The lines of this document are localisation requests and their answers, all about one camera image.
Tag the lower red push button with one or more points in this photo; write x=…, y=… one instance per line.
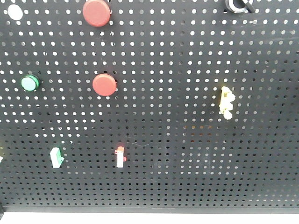
x=104, y=84

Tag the red push button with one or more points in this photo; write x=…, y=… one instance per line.
x=96, y=13
x=104, y=84

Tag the upper red push button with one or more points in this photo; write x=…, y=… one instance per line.
x=96, y=13

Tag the green round push button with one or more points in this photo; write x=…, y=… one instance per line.
x=30, y=82

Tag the black perforated pegboard panel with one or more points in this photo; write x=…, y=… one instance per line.
x=170, y=59

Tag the white standing desk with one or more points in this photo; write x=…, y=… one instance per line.
x=131, y=218

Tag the white hole plug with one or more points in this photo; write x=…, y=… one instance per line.
x=15, y=12

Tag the white rocker switch red trim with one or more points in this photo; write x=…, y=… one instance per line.
x=120, y=158

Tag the yellow toggle switch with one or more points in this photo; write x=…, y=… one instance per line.
x=226, y=106

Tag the white rocker switch green trim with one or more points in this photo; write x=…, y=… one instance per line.
x=56, y=158

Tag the black rotary selector switch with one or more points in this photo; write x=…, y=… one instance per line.
x=240, y=6

